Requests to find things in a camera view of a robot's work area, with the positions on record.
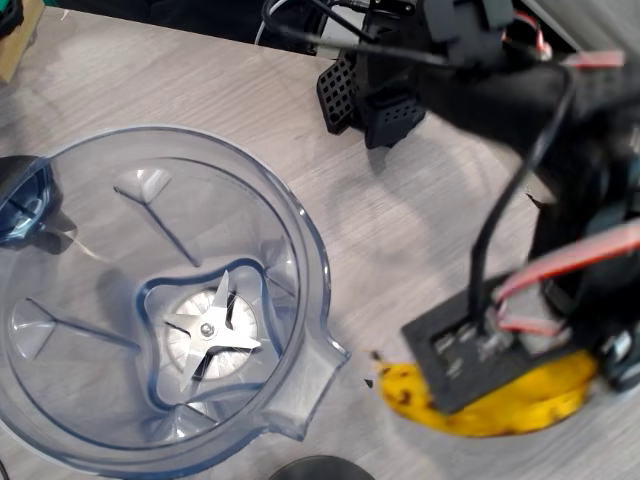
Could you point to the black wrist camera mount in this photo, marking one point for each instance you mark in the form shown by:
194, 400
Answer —
450, 360

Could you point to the round black lid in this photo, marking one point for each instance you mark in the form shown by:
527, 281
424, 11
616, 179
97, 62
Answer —
320, 470

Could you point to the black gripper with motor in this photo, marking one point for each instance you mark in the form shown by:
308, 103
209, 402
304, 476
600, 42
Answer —
611, 356

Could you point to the clear plastic blender jar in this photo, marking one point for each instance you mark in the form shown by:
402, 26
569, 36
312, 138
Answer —
100, 225

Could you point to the small black table clamp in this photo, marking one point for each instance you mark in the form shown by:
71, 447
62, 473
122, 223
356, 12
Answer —
535, 200

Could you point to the steel blender blade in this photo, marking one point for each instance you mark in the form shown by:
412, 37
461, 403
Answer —
207, 330

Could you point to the brown cardboard box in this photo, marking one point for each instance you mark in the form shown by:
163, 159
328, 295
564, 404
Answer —
20, 50

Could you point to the spotted yellow banana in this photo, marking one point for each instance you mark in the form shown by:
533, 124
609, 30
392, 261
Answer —
525, 405

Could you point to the black object on cardboard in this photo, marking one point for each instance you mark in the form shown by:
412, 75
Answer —
10, 17

